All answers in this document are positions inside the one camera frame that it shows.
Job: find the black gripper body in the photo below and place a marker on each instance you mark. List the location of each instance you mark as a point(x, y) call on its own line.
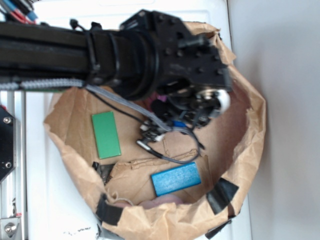
point(173, 62)

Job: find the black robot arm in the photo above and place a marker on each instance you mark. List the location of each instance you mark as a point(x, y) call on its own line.
point(41, 52)

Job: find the blue rectangular block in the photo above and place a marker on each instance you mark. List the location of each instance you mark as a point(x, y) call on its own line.
point(176, 179)

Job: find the green rectangular block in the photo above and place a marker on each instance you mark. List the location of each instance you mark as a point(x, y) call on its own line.
point(106, 135)

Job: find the crumpled brown paper bag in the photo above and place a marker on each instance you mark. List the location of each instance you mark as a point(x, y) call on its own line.
point(119, 190)

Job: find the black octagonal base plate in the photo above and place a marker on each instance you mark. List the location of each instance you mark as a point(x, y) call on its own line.
point(7, 163)

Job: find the aluminium extrusion rail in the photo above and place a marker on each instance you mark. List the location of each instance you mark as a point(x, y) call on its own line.
point(13, 193)

